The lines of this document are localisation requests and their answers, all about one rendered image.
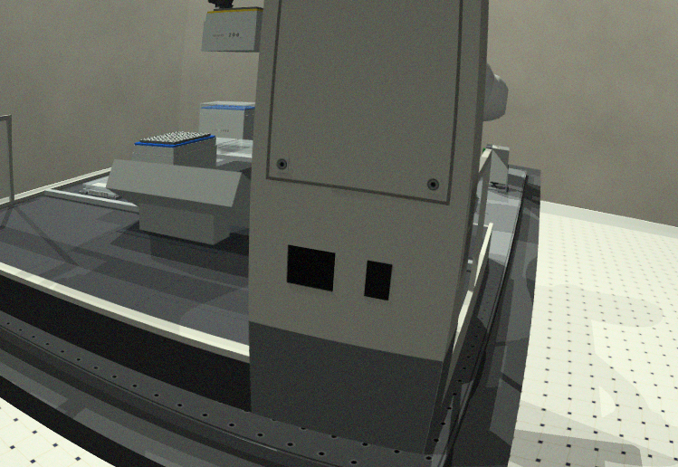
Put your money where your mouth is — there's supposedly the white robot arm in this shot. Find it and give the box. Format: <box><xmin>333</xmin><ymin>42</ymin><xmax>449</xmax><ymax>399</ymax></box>
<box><xmin>483</xmin><ymin>62</ymin><xmax>508</xmax><ymax>121</ymax></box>

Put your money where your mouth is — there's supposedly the white ready key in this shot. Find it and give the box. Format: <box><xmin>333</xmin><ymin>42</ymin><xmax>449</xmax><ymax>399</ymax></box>
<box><xmin>482</xmin><ymin>144</ymin><xmax>510</xmax><ymax>192</ymax></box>

